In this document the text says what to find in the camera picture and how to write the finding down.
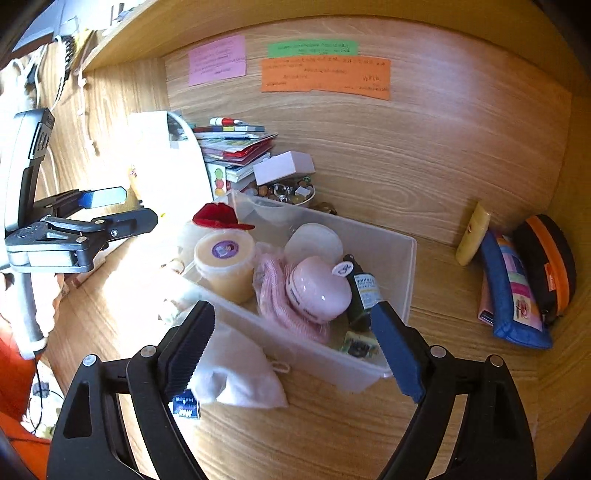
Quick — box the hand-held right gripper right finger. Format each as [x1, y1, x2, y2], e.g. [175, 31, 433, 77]
[369, 301, 537, 480]

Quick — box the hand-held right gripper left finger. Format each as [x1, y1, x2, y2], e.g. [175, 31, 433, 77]
[46, 300, 216, 480]

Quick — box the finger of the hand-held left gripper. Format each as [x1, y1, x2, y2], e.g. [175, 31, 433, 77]
[41, 208, 159, 269]
[34, 185, 129, 219]

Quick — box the small square green item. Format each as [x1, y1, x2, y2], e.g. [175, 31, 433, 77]
[342, 330, 380, 359]

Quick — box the dark green dropper bottle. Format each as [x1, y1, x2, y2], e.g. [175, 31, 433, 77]
[342, 254, 382, 332]

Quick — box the clear plastic storage bin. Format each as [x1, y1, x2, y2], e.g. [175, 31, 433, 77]
[182, 189, 417, 394]

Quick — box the red felt item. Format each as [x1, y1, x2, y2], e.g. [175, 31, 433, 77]
[192, 202, 256, 230]

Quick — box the cream round tub purple label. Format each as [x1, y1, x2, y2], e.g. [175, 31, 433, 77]
[194, 231, 257, 304]

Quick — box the pink mesh hair net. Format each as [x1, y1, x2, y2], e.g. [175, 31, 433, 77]
[253, 242, 331, 344]

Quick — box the pink round mini device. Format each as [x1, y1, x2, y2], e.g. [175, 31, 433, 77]
[285, 256, 354, 322]

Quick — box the white round plastic jar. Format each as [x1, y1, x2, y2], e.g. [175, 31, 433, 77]
[283, 223, 345, 268]

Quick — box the wooden desktop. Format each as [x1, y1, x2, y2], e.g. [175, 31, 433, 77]
[41, 185, 591, 480]

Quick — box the white cloth pouch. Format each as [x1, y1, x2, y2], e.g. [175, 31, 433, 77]
[159, 305, 291, 410]

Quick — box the small blue foil packet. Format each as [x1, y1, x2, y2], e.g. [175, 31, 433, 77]
[170, 392, 202, 420]

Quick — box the white paper sheet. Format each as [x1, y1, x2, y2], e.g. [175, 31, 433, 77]
[127, 110, 213, 219]

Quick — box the stack of booklets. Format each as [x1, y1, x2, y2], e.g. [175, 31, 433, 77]
[191, 122, 280, 195]

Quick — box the blue patchwork pencil case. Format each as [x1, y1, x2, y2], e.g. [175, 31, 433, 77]
[478, 229, 554, 350]

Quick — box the clear plastic cup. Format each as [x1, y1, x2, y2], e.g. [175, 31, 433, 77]
[247, 200, 287, 232]

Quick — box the yellow tube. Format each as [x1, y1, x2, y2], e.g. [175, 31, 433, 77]
[455, 202, 491, 266]

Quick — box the bowl of polished stones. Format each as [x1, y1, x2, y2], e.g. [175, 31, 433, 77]
[240, 178, 318, 207]

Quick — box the small white card box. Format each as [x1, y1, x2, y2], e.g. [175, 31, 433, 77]
[252, 151, 316, 186]

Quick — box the pink paper note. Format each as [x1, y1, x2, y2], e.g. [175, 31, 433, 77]
[188, 34, 247, 87]

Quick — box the black orange zip pouch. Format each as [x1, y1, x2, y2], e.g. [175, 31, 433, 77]
[512, 213, 578, 324]

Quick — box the person's orange clothing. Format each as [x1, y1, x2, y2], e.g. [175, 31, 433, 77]
[0, 318, 51, 480]

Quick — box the orange paper note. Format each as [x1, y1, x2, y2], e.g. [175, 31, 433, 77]
[260, 55, 392, 101]

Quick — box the green paper note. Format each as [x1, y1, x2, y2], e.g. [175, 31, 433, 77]
[267, 39, 360, 58]

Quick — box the wooden shelf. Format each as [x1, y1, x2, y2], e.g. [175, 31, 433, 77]
[81, 0, 591, 75]

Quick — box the beige knotted cord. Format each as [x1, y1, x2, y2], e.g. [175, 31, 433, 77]
[71, 23, 101, 158]

